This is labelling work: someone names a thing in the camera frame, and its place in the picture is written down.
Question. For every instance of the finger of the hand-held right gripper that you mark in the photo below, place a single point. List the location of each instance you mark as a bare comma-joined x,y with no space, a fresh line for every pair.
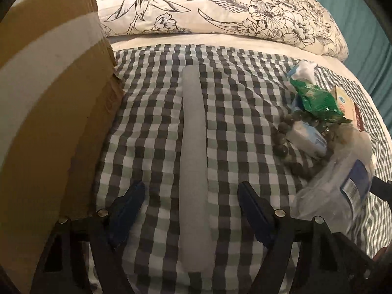
382,190
355,246

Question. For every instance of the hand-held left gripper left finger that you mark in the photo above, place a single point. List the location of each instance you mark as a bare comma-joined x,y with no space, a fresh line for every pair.
128,208

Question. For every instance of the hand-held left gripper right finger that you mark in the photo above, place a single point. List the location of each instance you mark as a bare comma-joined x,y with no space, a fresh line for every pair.
254,214

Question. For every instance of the clear plastic bottle blue label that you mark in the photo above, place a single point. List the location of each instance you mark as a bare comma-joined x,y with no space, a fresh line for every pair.
330,190

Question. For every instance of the long white foam stick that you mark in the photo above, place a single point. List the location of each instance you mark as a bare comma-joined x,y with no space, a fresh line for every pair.
196,159

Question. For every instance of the cream and red medicine box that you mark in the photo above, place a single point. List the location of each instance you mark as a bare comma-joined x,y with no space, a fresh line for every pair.
352,110

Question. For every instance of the green snack packet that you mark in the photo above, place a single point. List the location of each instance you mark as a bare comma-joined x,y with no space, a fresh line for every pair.
315,101

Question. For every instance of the brown cardboard box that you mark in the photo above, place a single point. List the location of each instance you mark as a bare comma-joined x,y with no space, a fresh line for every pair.
46,113

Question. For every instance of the grey checked blanket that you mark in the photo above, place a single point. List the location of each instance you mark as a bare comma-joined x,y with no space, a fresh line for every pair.
147,128

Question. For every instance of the small white blue tissue pack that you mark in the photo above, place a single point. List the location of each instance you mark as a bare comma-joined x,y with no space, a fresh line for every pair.
306,137

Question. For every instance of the white crumpled plastic wrapper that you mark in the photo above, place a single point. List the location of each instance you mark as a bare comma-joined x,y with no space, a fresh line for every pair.
303,70

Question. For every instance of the teal curtain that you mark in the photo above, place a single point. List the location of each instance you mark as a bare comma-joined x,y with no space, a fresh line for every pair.
361,36

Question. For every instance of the floral white duvet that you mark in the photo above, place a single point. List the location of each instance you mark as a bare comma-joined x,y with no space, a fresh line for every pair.
214,6

